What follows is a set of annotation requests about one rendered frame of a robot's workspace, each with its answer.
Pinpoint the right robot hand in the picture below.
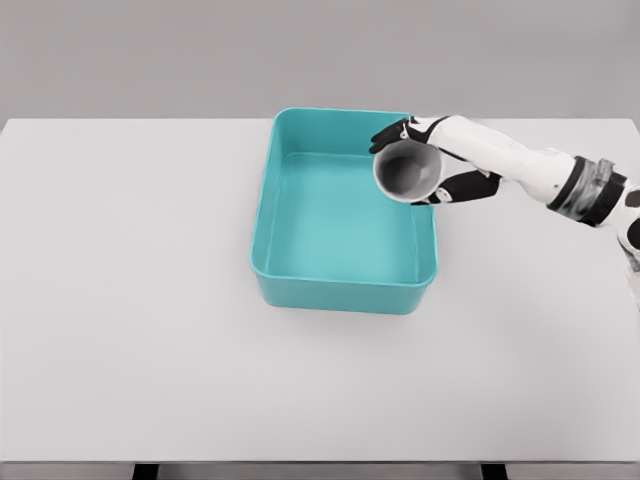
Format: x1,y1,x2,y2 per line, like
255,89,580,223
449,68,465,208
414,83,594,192
368,114,507,207

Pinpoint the teal plastic basket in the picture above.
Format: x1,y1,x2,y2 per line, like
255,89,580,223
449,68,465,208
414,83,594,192
248,106,441,316

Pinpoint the white paper cup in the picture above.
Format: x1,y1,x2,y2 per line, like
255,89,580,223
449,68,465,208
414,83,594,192
372,140,445,204

